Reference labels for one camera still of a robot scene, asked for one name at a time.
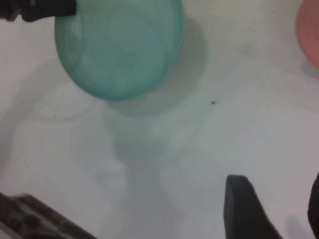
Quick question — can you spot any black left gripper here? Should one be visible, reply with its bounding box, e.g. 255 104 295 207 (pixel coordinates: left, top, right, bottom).
0 0 77 22

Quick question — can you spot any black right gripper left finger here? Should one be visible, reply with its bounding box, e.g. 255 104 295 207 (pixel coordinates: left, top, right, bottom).
223 175 284 239

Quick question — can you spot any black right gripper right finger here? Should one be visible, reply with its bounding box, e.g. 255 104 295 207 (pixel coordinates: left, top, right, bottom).
308 172 319 239

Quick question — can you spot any green round plate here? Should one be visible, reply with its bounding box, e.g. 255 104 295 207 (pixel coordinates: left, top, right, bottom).
54 0 185 102

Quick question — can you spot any grey black robot arm base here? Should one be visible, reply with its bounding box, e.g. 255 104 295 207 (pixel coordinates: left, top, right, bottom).
0 192 98 239

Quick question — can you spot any pink round plate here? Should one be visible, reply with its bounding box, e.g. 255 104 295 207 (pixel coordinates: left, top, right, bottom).
295 0 319 71

